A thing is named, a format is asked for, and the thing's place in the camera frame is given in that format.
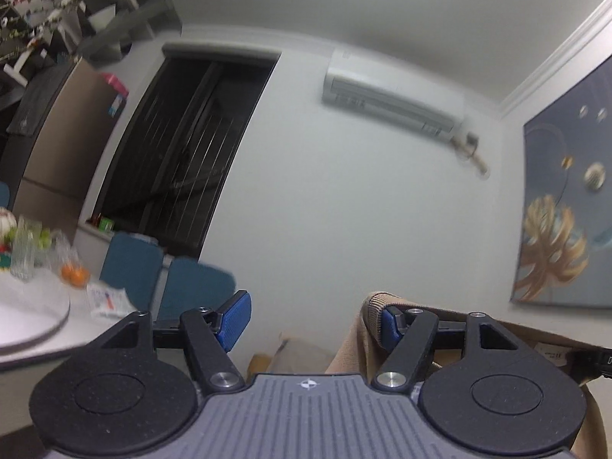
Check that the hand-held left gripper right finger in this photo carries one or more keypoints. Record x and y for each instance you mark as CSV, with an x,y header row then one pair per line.
x,y
388,330

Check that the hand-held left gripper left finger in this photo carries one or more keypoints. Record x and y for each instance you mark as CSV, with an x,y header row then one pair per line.
x,y
235,318

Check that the tan garment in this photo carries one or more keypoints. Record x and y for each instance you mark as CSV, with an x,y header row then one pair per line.
x,y
363,344

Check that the blue chair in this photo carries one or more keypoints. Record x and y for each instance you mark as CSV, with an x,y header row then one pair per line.
x,y
196,289
131,267

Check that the beige pillow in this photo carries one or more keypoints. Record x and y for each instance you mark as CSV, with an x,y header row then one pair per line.
x,y
303,356

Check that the white round table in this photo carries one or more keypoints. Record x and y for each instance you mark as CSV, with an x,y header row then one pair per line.
x,y
71,330

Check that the clear bag of oranges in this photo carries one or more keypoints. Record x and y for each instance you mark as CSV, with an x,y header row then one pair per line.
x,y
71,267

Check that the dark glass door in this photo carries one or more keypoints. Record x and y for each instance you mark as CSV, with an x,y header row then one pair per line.
x,y
181,153

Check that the air conditioner pipe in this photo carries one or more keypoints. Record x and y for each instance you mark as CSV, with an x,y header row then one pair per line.
x,y
471,150

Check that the white turntable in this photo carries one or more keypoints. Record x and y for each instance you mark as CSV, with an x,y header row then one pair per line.
x,y
28,306

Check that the brown cabinet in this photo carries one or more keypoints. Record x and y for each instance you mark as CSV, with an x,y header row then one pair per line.
x,y
57,153

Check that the pink box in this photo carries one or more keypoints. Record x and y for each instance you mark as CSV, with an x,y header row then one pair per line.
x,y
115,93

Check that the white shelf with ornaments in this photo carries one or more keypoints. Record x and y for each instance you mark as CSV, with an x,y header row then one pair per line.
x,y
52,5

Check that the grey wall painting gold leaves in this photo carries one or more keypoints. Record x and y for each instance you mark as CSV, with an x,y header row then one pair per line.
x,y
566,196

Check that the white wall air conditioner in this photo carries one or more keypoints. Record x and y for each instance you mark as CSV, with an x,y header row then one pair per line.
x,y
389,91

